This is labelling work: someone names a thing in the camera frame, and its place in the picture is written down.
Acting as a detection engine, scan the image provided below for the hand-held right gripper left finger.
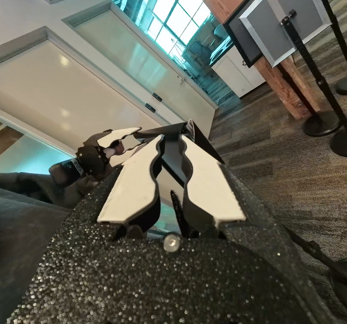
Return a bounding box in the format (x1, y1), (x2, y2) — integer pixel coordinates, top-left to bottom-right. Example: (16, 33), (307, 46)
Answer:
(97, 135), (165, 226)

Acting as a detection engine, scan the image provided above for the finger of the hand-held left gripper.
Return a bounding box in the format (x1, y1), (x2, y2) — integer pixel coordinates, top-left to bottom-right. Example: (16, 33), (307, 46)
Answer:
(108, 143), (148, 167)
(97, 127), (142, 149)

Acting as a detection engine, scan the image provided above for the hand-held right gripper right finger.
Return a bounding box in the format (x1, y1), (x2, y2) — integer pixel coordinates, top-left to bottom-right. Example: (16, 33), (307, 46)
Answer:
(181, 135), (247, 233)

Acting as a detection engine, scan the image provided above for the black snap frame sign stand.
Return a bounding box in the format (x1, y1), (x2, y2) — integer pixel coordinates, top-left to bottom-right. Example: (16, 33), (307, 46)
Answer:
(135, 120), (347, 305)

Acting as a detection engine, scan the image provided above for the frosted glass door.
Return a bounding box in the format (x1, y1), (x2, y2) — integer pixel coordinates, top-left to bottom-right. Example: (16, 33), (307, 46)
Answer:
(0, 27), (190, 167)
(62, 3), (220, 140)

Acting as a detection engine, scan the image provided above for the person's torso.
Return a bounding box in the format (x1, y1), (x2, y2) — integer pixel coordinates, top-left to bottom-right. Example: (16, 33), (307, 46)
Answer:
(0, 188), (72, 322)

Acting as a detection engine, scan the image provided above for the white recycling cabinet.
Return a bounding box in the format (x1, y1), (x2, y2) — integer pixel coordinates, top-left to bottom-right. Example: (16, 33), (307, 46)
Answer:
(210, 38), (267, 98)

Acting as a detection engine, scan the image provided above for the large window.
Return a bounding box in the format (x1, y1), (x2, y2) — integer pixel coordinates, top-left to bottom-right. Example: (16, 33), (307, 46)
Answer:
(112, 0), (215, 56)

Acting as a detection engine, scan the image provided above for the group of floor sign stands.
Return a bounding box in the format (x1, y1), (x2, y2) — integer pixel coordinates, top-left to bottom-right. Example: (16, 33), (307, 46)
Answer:
(223, 0), (347, 156)

